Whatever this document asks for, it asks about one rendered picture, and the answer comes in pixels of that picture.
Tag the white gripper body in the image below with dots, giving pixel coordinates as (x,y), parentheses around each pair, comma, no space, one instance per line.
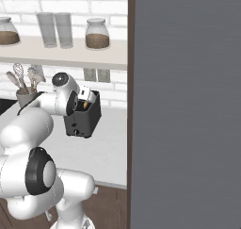
(91,96)

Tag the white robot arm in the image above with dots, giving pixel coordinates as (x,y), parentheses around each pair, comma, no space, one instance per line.
(22,129)

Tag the toasted bread slice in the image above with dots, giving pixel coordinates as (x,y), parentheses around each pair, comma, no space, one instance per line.
(85,105)

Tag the black toaster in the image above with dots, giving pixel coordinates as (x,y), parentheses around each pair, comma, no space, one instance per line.
(84,121)

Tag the toaster lever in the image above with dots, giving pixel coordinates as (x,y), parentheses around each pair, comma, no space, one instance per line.
(76,132)

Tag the wooden slotted spatula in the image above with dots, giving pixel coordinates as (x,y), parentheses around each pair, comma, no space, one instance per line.
(34,77)

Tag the glass jar with brown contents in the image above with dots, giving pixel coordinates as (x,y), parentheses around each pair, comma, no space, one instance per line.
(97,35)
(8,33)

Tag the grey utensil pot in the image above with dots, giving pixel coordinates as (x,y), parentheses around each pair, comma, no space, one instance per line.
(26,97)

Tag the clear drinking glass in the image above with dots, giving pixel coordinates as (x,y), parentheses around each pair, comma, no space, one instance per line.
(47,30)
(64,30)

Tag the metal whisk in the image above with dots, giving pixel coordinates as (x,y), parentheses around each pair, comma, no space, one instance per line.
(19,74)

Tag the wooden spoon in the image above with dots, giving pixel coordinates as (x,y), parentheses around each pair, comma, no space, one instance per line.
(14,80)

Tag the black hob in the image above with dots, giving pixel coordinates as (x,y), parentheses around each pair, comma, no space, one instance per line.
(5,105)

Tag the grey fridge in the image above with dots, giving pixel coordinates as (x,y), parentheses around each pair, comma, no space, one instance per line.
(188,107)

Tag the brown base cupboard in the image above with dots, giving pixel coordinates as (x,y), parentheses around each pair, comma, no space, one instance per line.
(106,207)

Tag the beige wall shelf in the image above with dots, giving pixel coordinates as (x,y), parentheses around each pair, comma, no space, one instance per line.
(62,55)

